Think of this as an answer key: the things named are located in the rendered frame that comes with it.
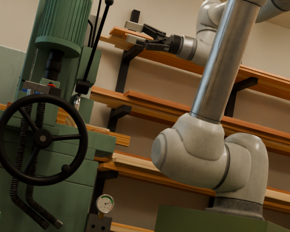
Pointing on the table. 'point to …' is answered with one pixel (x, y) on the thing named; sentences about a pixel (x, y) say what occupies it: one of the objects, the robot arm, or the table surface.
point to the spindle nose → (54, 64)
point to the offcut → (70, 121)
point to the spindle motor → (63, 26)
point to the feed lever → (82, 85)
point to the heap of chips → (101, 131)
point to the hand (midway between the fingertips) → (128, 31)
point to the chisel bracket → (49, 82)
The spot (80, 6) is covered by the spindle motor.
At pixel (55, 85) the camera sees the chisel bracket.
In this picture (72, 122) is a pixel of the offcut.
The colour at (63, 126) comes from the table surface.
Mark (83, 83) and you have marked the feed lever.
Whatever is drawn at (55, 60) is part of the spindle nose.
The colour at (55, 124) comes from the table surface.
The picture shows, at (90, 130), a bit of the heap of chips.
